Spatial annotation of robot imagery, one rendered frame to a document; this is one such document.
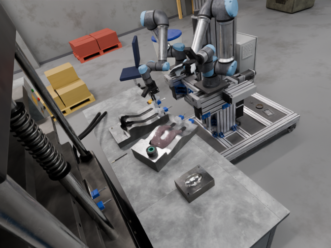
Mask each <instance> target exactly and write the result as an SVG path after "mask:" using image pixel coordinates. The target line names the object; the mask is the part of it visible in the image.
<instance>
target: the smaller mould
mask: <svg viewBox="0 0 331 248"><path fill-rule="evenodd" d="M174 182H175V185H176V187H177V188H178V190H179V191H180V192H181V193H182V195H183V196H184V197H185V199H186V200H187V201H188V202H189V203H191V202H192V201H194V200H195V199H197V198H198V197H199V196H201V195H202V194H204V193H205V192H206V191H208V190H209V189H211V188H212V187H213V186H215V181H214V178H213V177H212V176H211V175H210V174H209V173H208V172H206V171H205V170H204V169H203V168H202V167H201V166H200V165H199V164H198V165H197V166H195V167H194V168H192V169H191V170H189V171H188V172H186V173H185V174H183V175H182V176H180V177H179V178H177V179H176V180H174Z"/></svg>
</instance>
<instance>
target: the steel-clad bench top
mask: <svg viewBox="0 0 331 248"><path fill-rule="evenodd" d="M142 93H143V90H142V89H141V88H139V87H138V86H135V87H133V88H131V89H128V90H126V91H124V92H122V93H120V94H118V95H115V96H113V97H111V98H109V99H107V100H105V101H103V102H100V103H98V104H96V105H94V106H92V107H90V108H87V109H85V110H83V113H84V115H85V117H86V119H87V121H88V123H89V124H90V123H91V121H92V120H93V119H94V117H95V116H96V115H97V113H98V112H101V114H100V116H101V115H102V114H103V113H104V111H107V114H106V115H105V116H104V117H103V118H102V120H101V121H100V122H99V123H98V124H97V125H96V126H95V128H94V129H93V132H94V134H95V136H96V138H97V140H98V142H99V144H100V146H101V148H102V150H103V152H104V154H105V156H106V157H107V159H108V161H109V163H110V165H111V167H112V169H113V171H114V173H115V175H116V177H117V179H118V181H119V183H120V184H121V186H122V188H123V190H124V192H125V194H126V196H127V198H128V200H129V202H130V204H131V206H132V208H133V210H134V211H135V213H136V215H137V217H138V219H139V221H140V223H141V225H142V227H143V229H144V231H145V233H146V235H147V237H148V238H149V240H150V242H151V244H152V246H153V248H250V247H251V246H252V245H253V244H254V243H255V242H257V241H258V240H259V239H260V238H261V237H262V236H263V235H265V234H266V233H267V232H268V231H269V230H270V229H271V228H273V227H274V226H275V225H276V224H277V223H278V222H279V221H281V220H282V219H283V218H284V217H285V216H286V215H287V214H289V213H290V211H289V210H288V209H286V208H285V207H284V206H283V205H282V204H280V203H279V202H278V201H277V200H276V199H274V198H273V197H272V196H271V195H269V194H268V193H267V192H266V191H265V190H263V189H262V188H261V187H260V186H259V185H257V184H256V183H255V182H254V181H252V180H251V179H250V178H249V177H247V176H246V175H245V174H244V173H243V172H241V171H240V170H239V169H238V168H237V167H235V166H234V165H233V164H232V163H230V162H229V161H228V160H227V159H226V158H224V157H223V156H222V155H221V154H219V153H218V152H217V151H216V150H215V149H213V148H212V147H211V146H210V145H209V144H207V143H206V142H205V141H204V140H202V139H201V138H200V137H199V136H197V135H196V134H195V135H194V136H193V137H192V138H191V139H190V140H189V141H188V142H187V143H186V144H185V145H184V146H183V148H182V149H181V150H180V151H179V152H178V153H177V154H176V155H175V156H174V157H173V158H172V159H171V160H170V161H169V162H168V163H167V164H166V165H165V166H164V167H163V168H162V169H161V170H160V171H159V172H157V171H156V170H154V169H152V168H151V167H149V166H148V165H146V164H145V163H143V162H141V161H140V160H138V159H137V158H135V157H134V155H133V152H132V150H131V147H132V146H133V145H135V144H136V143H137V142H138V141H139V140H140V139H143V140H146V139H147V138H148V137H149V135H150V134H151V133H152V131H151V132H149V133H147V134H146V135H144V136H142V137H140V138H138V139H136V140H135V141H133V142H131V143H129V144H127V145H126V146H124V147H122V148H120V147H119V146H118V144H117V143H116V141H115V140H114V138H113V136H112V135H111V133H110V131H109V129H108V128H110V127H112V126H114V125H116V124H118V123H119V122H120V121H119V118H118V116H119V115H120V114H122V113H132V112H137V111H139V110H140V109H142V108H144V107H146V106H147V105H148V104H147V102H148V100H150V99H151V97H150V96H149V95H148V94H147V96H146V97H145V98H143V97H142V96H141V94H142ZM100 116H99V117H100ZM99 117H98V118H99ZM126 153H127V154H126ZM124 154H126V155H125V156H123V155H124ZM121 156H123V157H121ZM119 157H121V158H120V159H118V158H119ZM116 159H118V160H116ZM114 160H116V161H115V162H113V161H114ZM112 162H113V163H112ZM198 164H199V165H200V166H201V167H202V168H203V169H204V170H205V171H206V172H208V173H209V174H210V175H211V176H212V177H213V178H214V181H215V186H213V187H212V188H211V189H209V190H208V191H206V192H205V193H204V194H202V195H201V196H199V197H198V198H197V199H195V200H194V201H192V202H191V203H189V202H188V201H187V200H186V199H185V197H184V196H183V195H182V193H181V192H180V191H179V190H178V188H177V187H176V185H175V182H174V180H176V179H177V178H179V177H180V176H182V175H183V174H185V173H186V172H188V171H189V170H191V169H192V168H194V167H195V166H197V165H198Z"/></svg>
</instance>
